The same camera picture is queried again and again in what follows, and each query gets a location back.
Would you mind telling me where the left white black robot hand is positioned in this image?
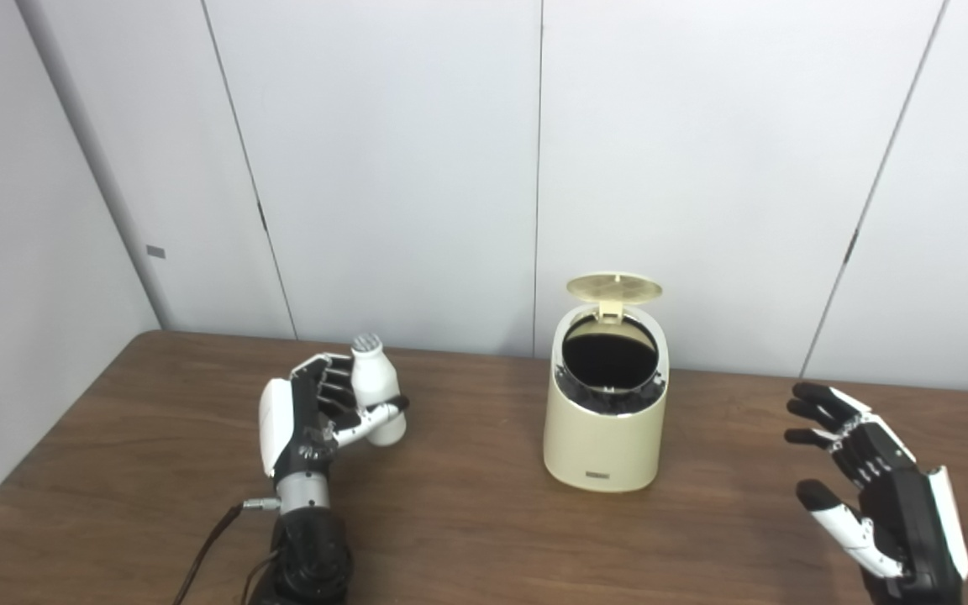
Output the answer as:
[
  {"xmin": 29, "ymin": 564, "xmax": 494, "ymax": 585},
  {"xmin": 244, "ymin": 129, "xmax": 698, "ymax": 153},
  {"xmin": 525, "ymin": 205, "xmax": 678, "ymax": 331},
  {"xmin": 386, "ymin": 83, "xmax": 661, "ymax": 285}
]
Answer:
[{"xmin": 258, "ymin": 352, "xmax": 410, "ymax": 488}]

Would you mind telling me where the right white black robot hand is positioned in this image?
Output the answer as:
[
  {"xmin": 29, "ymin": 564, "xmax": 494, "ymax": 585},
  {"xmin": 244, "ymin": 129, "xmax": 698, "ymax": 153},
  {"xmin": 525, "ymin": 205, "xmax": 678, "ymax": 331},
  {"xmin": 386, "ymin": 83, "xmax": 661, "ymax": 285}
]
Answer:
[{"xmin": 784, "ymin": 382, "xmax": 968, "ymax": 605}]

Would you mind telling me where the small white plastic bottle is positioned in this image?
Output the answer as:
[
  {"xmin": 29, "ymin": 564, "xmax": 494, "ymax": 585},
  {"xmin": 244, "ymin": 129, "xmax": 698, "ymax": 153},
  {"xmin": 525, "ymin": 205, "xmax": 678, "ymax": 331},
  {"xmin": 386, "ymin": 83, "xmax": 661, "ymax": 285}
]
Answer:
[{"xmin": 350, "ymin": 334, "xmax": 408, "ymax": 447}]

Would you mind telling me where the cream round bin lid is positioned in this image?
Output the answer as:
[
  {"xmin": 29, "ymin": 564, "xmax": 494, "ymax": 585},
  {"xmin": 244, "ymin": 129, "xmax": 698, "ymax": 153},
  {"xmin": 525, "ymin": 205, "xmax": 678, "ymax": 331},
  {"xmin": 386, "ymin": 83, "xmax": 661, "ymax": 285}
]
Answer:
[{"xmin": 566, "ymin": 271, "xmax": 664, "ymax": 324}]

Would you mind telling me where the cream-colored round bin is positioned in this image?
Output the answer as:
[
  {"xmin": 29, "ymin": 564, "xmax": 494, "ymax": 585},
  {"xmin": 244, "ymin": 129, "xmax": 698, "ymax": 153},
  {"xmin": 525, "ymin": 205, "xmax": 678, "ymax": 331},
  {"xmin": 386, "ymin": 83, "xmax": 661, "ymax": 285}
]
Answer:
[{"xmin": 543, "ymin": 302, "xmax": 670, "ymax": 493}]

